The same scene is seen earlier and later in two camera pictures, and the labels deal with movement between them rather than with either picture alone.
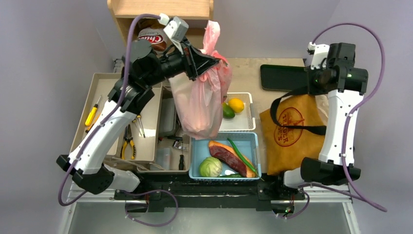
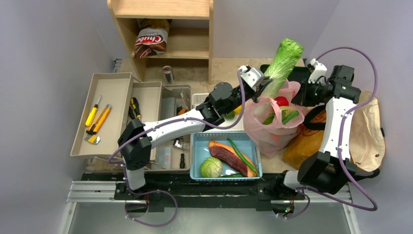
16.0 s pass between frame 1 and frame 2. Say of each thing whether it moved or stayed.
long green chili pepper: stayed
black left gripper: moved
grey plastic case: stayed
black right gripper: moved
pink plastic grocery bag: moved
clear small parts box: stayed
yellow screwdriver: stayed
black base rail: stayed
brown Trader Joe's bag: moved
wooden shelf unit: stayed
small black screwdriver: stayed
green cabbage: stayed
